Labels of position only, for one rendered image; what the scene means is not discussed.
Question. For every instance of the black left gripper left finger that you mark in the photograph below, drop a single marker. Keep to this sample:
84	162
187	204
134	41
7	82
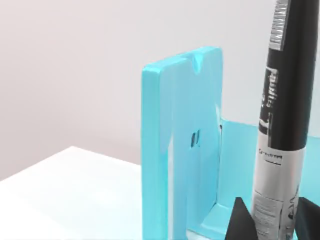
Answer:
240	220

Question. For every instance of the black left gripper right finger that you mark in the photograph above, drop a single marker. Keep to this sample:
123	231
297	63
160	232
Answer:
308	220

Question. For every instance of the black and silver tube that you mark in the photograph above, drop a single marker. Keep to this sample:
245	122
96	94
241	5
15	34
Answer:
287	125

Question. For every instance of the light blue rack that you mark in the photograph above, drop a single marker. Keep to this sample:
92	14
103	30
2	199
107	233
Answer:
180	150

